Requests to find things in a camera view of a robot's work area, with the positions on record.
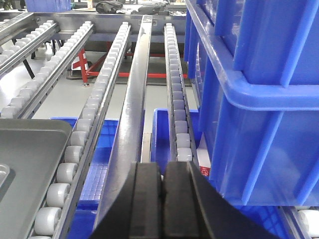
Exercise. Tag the flat metal divider rail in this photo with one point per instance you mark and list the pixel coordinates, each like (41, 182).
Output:
(128, 139)

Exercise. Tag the dark bag on table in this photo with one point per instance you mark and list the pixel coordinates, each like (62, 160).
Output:
(108, 6)

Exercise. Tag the silver metal tray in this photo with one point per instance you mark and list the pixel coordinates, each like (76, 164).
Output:
(32, 150)

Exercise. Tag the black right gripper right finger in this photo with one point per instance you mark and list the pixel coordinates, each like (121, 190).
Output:
(192, 209)

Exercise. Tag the roller conveyor rail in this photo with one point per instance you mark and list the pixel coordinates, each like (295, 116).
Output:
(181, 135)
(56, 212)
(34, 92)

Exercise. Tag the red metal stand frame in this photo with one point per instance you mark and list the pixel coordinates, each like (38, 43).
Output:
(82, 69)

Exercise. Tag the far left roller rail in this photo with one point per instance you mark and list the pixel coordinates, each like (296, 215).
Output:
(23, 47)

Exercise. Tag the upper stacked blue box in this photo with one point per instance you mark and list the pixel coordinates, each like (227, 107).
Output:
(265, 53)

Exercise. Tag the blue plastic box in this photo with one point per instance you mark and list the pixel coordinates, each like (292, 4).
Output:
(258, 158)

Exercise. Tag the lower blue bin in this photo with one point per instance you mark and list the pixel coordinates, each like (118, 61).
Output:
(160, 147)
(86, 209)

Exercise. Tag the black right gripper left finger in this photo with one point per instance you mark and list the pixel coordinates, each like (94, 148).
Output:
(136, 212)

